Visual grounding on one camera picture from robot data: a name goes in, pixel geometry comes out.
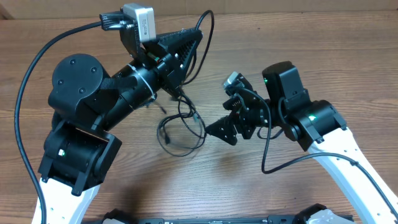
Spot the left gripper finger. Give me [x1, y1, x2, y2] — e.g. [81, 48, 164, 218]
[154, 28, 203, 52]
[172, 39, 201, 83]

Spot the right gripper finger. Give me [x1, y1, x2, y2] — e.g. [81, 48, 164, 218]
[205, 116, 238, 146]
[223, 95, 244, 111]

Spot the black usb cable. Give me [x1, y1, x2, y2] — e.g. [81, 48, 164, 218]
[155, 9, 215, 157]

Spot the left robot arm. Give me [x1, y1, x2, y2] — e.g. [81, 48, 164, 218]
[33, 12, 203, 223]

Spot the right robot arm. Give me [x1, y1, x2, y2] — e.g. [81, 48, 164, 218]
[205, 61, 397, 223]

